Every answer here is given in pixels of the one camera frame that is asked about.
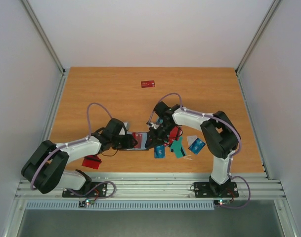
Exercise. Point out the blue VIP card right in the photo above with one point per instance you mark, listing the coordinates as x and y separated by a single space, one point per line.
197 146

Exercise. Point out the red card pile centre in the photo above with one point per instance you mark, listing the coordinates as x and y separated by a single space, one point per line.
176 133

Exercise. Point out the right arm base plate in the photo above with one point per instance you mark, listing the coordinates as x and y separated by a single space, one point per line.
213 190

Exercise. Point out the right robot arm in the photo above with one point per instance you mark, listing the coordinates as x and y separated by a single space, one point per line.
221 138

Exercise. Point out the teal card black stripe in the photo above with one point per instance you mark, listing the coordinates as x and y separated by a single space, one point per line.
177 148

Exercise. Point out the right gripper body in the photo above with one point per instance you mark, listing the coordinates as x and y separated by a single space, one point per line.
155 135

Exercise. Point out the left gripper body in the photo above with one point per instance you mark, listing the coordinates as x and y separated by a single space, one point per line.
123 144

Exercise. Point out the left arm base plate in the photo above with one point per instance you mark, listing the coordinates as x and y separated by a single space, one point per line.
89 190

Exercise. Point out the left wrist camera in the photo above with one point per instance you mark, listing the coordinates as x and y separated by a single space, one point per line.
127 125

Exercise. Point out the white card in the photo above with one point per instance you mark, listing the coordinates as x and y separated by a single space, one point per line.
191 139

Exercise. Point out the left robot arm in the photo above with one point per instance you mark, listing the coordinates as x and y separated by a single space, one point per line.
46 168

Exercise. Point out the grey cable duct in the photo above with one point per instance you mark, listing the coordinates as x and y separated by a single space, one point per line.
127 205

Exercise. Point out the lone red card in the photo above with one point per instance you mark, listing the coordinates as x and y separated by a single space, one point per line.
148 84

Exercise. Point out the dark blue card holder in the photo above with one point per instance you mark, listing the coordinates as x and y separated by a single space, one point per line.
143 143

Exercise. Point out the blue VIP card pile bottom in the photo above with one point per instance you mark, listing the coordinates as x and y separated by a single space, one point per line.
159 152

